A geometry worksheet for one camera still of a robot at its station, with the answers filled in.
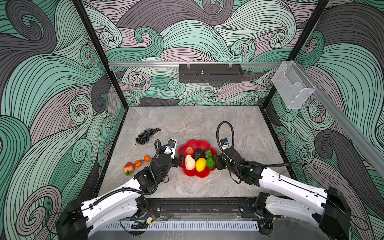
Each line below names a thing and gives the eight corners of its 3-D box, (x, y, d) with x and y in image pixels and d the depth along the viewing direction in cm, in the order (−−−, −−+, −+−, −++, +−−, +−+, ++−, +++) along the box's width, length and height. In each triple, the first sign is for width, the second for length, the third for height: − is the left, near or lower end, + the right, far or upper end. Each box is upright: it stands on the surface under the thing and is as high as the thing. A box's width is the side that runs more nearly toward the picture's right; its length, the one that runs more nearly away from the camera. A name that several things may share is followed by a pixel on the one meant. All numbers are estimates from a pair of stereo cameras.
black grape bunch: (136, 142, 101) (134, 138, 97) (153, 127, 110) (152, 123, 106) (142, 147, 99) (140, 143, 95) (159, 132, 107) (158, 127, 103)
